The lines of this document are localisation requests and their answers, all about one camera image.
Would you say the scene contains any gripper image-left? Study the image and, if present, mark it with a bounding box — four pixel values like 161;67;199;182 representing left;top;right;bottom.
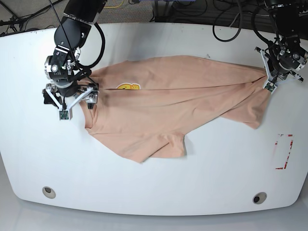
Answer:
42;47;95;110

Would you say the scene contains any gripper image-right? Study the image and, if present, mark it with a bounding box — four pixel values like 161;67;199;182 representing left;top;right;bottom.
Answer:
270;37;308;73

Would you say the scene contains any peach t-shirt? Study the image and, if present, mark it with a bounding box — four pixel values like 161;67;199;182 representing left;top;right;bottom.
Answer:
80;56;270;163

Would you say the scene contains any red tape rectangle marking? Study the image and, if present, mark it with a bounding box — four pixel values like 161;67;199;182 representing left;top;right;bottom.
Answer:
273;134;294;170

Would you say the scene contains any black tripod stand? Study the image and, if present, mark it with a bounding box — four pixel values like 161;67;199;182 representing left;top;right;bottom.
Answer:
0;0;51;37

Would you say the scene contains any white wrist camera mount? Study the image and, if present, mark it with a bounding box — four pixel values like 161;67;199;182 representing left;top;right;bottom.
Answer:
255;47;304;94
44;83;99;120

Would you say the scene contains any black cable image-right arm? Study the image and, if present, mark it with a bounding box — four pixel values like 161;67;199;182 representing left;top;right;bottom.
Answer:
212;0;277;43

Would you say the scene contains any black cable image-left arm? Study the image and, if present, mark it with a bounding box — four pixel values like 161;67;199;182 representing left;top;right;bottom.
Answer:
78;23;106;70

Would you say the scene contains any left table cable grommet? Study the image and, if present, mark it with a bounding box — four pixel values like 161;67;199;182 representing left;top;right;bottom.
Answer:
42;186;56;199

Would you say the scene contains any table cable grommet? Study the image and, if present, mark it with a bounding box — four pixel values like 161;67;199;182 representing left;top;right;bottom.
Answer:
42;186;56;199
253;192;267;205

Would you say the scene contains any yellow cable on floor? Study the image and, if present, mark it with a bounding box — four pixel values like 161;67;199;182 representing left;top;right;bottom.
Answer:
105;0;124;9

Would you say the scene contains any right table cable grommet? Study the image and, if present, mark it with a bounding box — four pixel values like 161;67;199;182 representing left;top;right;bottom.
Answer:
253;192;267;205

